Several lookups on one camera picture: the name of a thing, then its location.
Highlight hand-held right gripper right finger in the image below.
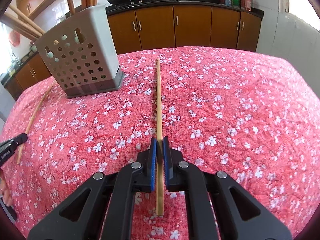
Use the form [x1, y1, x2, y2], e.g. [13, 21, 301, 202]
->
[162, 136, 293, 240]

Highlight brown wooden base cabinets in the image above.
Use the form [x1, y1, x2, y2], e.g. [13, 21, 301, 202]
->
[5, 5, 263, 100]

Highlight red floral tablecloth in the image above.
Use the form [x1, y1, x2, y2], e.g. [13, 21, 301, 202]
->
[0, 45, 320, 240]

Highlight grey perforated utensil holder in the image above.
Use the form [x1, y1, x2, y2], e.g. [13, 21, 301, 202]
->
[35, 4, 124, 99]

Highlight person's left hand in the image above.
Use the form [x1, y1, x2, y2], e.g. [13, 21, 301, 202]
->
[0, 167, 13, 207]

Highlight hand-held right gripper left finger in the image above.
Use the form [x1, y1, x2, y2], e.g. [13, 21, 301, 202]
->
[27, 137, 158, 240]

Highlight white window frame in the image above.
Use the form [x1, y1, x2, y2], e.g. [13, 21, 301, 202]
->
[279, 0, 320, 33]

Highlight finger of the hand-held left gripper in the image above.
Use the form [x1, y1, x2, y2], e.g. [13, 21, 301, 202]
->
[0, 133, 28, 166]

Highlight black kitchen countertop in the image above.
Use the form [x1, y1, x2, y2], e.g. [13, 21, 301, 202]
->
[1, 0, 264, 85]

